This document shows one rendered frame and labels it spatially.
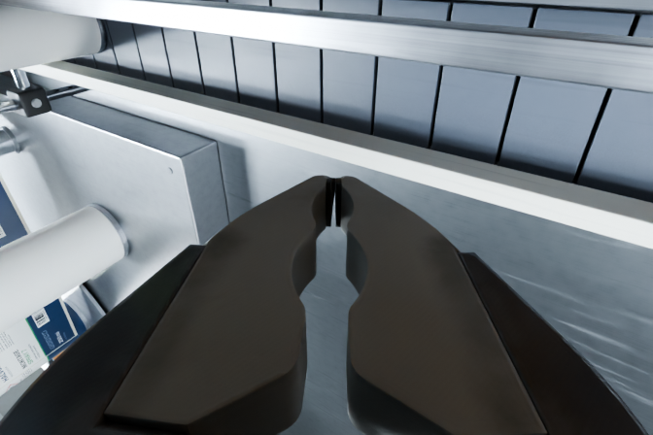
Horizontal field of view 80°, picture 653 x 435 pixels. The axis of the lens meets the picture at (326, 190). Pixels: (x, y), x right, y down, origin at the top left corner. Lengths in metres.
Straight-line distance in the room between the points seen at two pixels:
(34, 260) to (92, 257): 0.06
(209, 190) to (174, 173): 0.04
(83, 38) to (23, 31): 0.04
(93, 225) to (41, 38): 0.27
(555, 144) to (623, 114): 0.03
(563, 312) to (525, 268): 0.04
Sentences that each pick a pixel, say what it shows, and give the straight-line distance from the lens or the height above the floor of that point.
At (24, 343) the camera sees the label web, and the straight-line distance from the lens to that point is 0.93.
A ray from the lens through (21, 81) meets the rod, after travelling 0.57.
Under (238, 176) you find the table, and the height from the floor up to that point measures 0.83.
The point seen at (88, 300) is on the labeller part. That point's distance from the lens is 0.89.
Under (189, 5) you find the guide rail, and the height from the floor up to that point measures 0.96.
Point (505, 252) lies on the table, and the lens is 0.33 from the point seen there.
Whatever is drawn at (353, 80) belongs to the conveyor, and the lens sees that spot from 0.25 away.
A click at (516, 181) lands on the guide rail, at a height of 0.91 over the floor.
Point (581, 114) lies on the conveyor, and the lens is 0.22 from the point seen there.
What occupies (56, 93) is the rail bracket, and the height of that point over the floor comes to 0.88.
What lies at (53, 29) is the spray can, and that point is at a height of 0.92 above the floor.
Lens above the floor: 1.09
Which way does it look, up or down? 46 degrees down
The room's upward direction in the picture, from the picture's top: 129 degrees counter-clockwise
